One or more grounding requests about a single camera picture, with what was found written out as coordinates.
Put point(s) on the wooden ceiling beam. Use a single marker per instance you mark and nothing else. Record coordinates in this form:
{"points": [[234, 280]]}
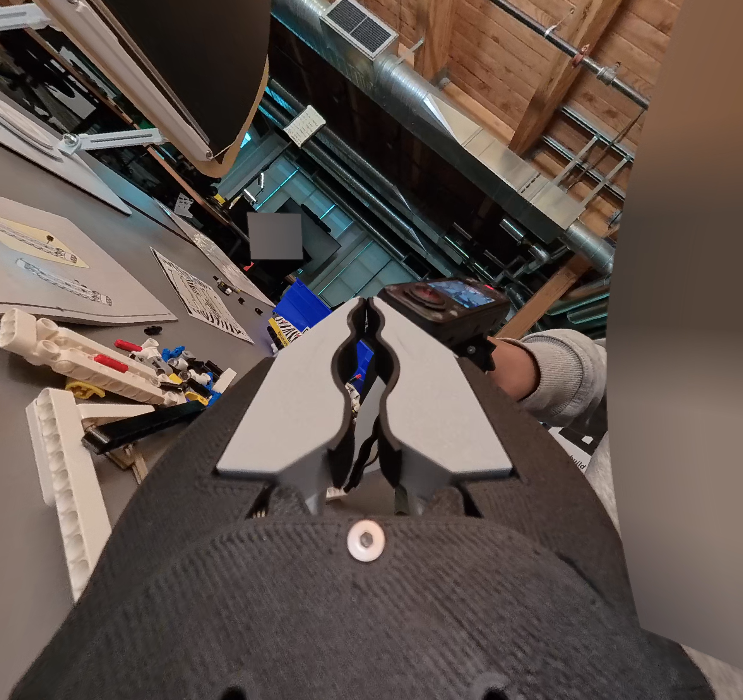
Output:
{"points": [[609, 3]]}

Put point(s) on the zebra pattern sheet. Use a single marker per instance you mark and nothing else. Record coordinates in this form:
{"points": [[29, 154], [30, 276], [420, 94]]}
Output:
{"points": [[197, 293]]}

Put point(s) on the long white lego beam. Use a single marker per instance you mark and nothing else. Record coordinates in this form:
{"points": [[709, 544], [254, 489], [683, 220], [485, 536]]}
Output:
{"points": [[64, 479]]}

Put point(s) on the wooden post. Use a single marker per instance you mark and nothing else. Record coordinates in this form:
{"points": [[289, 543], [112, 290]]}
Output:
{"points": [[551, 293]]}

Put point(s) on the black ceiling pipe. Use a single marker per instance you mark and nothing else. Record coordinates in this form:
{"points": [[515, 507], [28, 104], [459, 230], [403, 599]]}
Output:
{"points": [[522, 14]]}

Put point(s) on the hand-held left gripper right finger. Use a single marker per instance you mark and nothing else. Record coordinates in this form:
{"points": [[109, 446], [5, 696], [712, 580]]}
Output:
{"points": [[441, 415]]}

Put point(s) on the large white lego panel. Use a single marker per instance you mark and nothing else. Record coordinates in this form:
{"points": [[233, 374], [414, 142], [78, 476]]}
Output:
{"points": [[58, 347]]}

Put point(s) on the grey instruction booklet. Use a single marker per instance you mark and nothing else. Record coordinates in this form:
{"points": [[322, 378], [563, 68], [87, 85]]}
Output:
{"points": [[87, 288]]}

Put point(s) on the white frame bar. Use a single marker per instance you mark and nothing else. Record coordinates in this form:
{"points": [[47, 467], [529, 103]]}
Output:
{"points": [[116, 55]]}

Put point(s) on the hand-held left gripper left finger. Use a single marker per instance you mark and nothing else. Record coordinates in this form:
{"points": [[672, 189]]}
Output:
{"points": [[278, 410]]}

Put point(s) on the black white printed sheet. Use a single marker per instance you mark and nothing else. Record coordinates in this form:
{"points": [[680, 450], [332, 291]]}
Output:
{"points": [[572, 442]]}

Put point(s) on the white vent grille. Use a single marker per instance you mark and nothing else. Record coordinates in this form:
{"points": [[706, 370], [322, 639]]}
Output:
{"points": [[357, 25]]}

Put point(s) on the blue storage bin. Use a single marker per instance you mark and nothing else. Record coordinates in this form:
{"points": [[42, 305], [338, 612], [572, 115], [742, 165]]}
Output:
{"points": [[302, 305]]}

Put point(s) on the hanging paper label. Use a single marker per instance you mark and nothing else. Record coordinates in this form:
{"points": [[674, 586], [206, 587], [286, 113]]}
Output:
{"points": [[303, 125]]}

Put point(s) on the grey flat board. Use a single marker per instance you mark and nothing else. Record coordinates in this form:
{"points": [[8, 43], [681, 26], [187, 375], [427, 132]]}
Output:
{"points": [[69, 180]]}

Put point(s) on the person's right hand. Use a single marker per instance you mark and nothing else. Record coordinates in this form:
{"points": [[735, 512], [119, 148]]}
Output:
{"points": [[516, 366]]}

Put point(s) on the person's right forearm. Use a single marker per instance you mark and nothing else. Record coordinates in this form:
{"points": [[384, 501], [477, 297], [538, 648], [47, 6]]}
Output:
{"points": [[566, 375]]}

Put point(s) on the pile of small lego pieces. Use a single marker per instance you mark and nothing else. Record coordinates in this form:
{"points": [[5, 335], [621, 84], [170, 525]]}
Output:
{"points": [[174, 363]]}

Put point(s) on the silver air duct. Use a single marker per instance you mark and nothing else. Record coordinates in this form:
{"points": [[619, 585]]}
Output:
{"points": [[406, 73]]}

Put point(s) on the black board panel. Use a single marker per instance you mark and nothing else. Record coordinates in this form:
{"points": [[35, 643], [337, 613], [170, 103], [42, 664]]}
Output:
{"points": [[191, 32]]}

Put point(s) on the black flat panel piece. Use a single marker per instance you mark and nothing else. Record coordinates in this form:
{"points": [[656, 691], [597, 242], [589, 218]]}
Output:
{"points": [[145, 424]]}

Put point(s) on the white lego tile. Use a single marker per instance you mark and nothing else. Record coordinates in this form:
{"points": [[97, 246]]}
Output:
{"points": [[225, 382]]}

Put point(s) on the yellow lego connector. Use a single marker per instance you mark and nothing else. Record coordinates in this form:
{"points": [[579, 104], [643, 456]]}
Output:
{"points": [[84, 387]]}

